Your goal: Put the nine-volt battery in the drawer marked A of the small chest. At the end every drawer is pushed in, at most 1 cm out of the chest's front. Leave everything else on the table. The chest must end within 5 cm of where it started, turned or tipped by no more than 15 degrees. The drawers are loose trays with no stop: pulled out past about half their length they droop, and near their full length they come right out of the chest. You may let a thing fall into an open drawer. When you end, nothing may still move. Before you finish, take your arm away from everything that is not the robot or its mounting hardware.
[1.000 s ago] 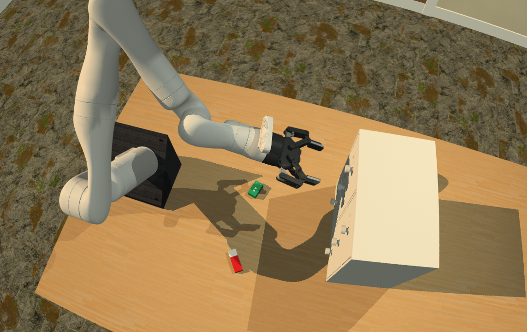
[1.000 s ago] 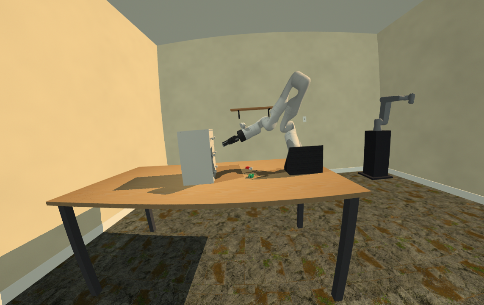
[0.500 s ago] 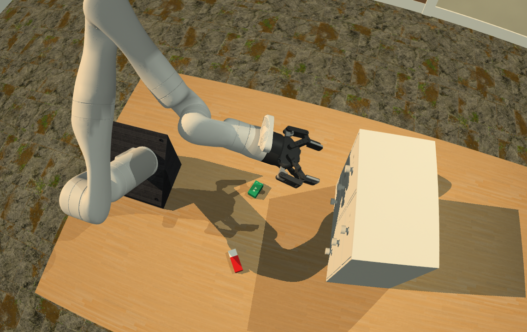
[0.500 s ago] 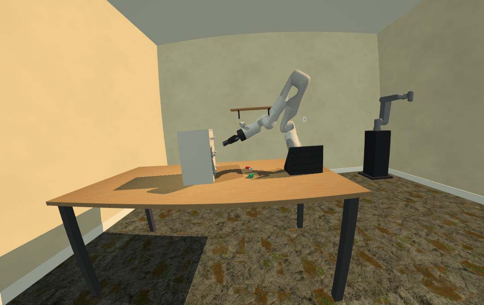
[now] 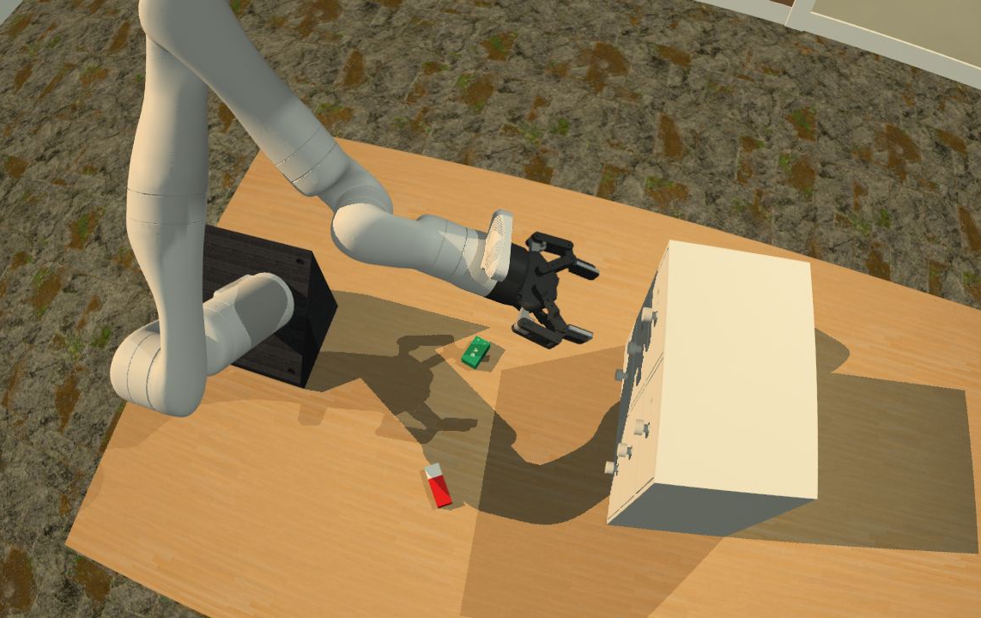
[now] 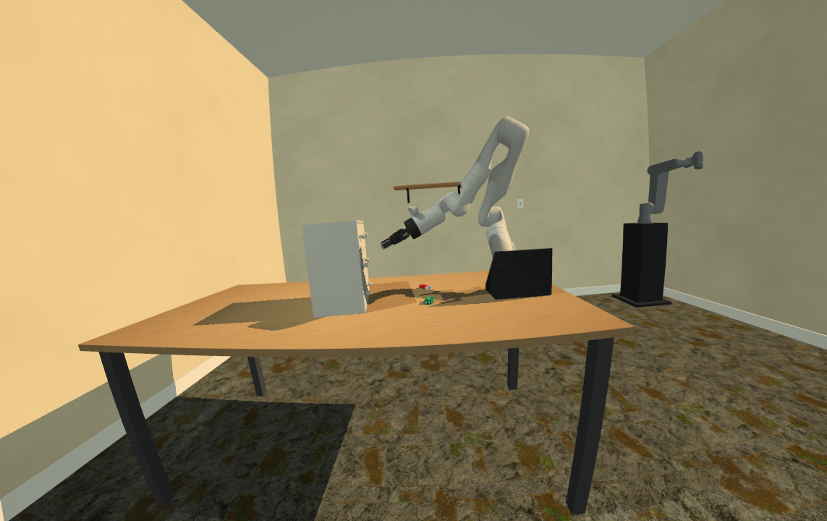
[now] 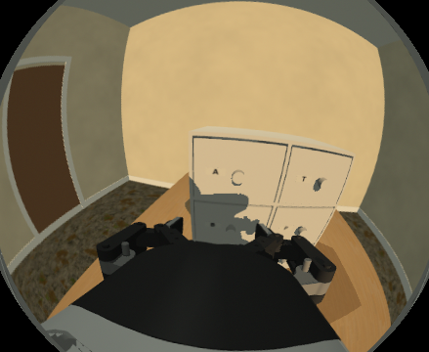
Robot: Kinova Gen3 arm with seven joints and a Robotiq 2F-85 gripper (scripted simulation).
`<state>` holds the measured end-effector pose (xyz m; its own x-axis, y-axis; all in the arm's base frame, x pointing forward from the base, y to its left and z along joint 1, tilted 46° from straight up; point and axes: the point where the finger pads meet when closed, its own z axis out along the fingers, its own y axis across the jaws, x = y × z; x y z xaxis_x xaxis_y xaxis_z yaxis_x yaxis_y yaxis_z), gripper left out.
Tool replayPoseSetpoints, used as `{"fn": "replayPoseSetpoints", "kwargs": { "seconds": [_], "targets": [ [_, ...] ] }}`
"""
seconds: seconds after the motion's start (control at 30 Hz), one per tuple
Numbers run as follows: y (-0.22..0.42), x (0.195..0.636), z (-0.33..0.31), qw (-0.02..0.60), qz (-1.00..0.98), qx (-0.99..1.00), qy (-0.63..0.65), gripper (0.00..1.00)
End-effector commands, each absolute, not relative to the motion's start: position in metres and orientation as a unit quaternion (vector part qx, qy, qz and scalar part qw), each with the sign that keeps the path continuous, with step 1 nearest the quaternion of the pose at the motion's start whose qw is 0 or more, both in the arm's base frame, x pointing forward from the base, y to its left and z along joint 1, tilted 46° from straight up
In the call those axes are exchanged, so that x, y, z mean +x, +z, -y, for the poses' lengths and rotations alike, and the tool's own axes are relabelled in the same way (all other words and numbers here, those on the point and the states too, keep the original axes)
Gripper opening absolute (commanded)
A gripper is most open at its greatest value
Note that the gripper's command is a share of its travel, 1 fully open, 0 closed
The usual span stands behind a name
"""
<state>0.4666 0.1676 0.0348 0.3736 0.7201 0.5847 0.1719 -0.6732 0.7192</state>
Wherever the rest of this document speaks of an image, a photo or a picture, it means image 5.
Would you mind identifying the green nine-volt battery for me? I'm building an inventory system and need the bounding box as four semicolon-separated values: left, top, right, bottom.
461;336;490;369

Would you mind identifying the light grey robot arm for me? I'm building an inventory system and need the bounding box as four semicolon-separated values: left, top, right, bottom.
111;0;513;417

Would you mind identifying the white chest of drawers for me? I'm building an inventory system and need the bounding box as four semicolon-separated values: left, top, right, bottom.
607;240;818;537

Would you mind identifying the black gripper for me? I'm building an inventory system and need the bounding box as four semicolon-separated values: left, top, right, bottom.
484;232;600;349

